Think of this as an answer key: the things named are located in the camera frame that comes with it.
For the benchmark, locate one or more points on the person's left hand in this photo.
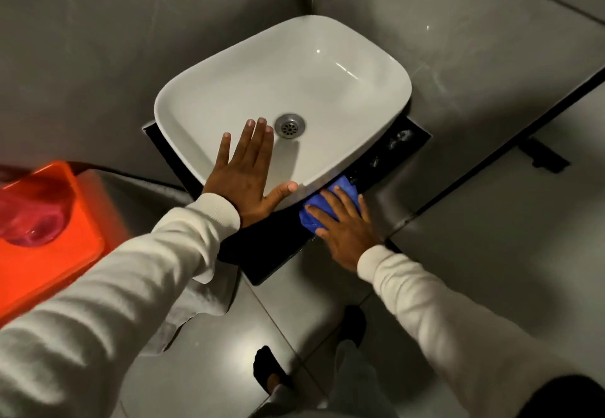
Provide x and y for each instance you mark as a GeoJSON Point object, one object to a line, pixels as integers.
{"type": "Point", "coordinates": [243, 190]}

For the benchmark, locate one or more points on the person's right hand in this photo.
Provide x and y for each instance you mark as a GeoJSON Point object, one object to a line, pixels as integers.
{"type": "Point", "coordinates": [347, 235]}

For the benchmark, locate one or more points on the person's right thumb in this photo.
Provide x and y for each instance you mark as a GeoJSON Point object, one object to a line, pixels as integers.
{"type": "Point", "coordinates": [324, 234]}

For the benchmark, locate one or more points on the person's right middle finger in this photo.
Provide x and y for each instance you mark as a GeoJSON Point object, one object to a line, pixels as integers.
{"type": "Point", "coordinates": [333, 204]}

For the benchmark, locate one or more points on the person's right little finger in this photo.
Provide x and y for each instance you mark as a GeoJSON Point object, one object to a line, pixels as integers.
{"type": "Point", "coordinates": [366, 207]}

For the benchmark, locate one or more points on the person's left little finger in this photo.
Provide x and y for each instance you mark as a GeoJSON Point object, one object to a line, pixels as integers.
{"type": "Point", "coordinates": [223, 150]}

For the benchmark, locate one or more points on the person's left thumb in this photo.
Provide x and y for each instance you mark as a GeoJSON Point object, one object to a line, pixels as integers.
{"type": "Point", "coordinates": [282, 191]}

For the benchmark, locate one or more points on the person's left middle finger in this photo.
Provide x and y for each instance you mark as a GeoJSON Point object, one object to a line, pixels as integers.
{"type": "Point", "coordinates": [256, 142]}

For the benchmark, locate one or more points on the blue cleaning cloth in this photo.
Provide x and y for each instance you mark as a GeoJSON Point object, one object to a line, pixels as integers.
{"type": "Point", "coordinates": [314, 207]}

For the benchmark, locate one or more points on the person's left forearm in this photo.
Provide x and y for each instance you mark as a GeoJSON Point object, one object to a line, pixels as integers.
{"type": "Point", "coordinates": [118, 299]}

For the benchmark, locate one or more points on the person's right forearm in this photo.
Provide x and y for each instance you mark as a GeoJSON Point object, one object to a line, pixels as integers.
{"type": "Point", "coordinates": [453, 337]}

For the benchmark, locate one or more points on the metal sink drain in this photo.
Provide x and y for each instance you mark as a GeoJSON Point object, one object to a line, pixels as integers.
{"type": "Point", "coordinates": [289, 125]}

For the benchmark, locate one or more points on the black sink counter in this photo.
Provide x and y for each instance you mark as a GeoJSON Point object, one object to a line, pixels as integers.
{"type": "Point", "coordinates": [267, 252]}

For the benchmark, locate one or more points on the white ceramic sink basin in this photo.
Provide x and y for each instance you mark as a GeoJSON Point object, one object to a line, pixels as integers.
{"type": "Point", "coordinates": [302, 82]}

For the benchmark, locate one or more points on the person's right black shoe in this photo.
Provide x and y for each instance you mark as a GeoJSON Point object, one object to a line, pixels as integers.
{"type": "Point", "coordinates": [353, 325]}

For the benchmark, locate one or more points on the person's black shoe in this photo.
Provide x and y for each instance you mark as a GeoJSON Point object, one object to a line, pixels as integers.
{"type": "Point", "coordinates": [267, 368]}
{"type": "Point", "coordinates": [353, 325]}

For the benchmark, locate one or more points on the white towel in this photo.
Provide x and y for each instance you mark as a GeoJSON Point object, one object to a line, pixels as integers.
{"type": "Point", "coordinates": [203, 302]}

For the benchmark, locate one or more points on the person's left black shoe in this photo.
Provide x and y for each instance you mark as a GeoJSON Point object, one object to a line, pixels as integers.
{"type": "Point", "coordinates": [267, 368]}

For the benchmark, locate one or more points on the person's right grey trouser leg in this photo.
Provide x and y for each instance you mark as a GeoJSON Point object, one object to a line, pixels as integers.
{"type": "Point", "coordinates": [359, 384]}

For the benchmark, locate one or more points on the person's grey trouser leg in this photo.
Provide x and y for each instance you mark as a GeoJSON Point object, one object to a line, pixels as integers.
{"type": "Point", "coordinates": [359, 384]}
{"type": "Point", "coordinates": [293, 403]}

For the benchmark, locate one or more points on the person's left grey trouser leg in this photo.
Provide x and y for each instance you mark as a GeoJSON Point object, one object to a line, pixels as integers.
{"type": "Point", "coordinates": [293, 403]}

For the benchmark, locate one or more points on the black door hinge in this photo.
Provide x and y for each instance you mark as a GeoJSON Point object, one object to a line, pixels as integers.
{"type": "Point", "coordinates": [543, 155]}

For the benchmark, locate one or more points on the orange plastic bin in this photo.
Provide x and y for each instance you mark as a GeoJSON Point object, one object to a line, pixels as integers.
{"type": "Point", "coordinates": [52, 261]}

